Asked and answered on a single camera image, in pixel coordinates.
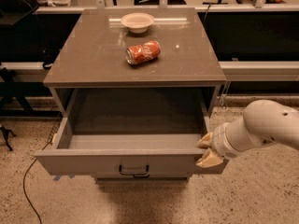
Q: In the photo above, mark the black stand leg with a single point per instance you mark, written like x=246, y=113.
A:
x=6, y=133

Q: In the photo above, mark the crushed orange soda can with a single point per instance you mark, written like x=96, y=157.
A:
x=143, y=53

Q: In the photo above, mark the black office chair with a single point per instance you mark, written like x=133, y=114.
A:
x=12, y=11

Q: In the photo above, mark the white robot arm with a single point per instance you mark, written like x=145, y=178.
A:
x=263, y=123

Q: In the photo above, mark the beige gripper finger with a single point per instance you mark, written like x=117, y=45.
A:
x=205, y=141
x=209, y=159

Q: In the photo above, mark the grey drawer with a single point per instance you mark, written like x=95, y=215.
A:
x=149, y=176
x=130, y=131

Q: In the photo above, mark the blue tape cross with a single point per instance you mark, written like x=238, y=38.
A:
x=58, y=177

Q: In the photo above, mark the grey drawer cabinet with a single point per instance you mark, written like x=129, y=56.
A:
x=94, y=56

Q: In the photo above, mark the grey bottom drawer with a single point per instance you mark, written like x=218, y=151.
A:
x=149, y=176

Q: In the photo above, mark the grey top drawer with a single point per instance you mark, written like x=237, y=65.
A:
x=130, y=131

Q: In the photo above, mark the wire basket on floor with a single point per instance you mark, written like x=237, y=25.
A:
x=53, y=131

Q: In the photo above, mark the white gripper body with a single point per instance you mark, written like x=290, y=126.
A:
x=219, y=140

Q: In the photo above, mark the white paper bowl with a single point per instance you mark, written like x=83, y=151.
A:
x=137, y=23

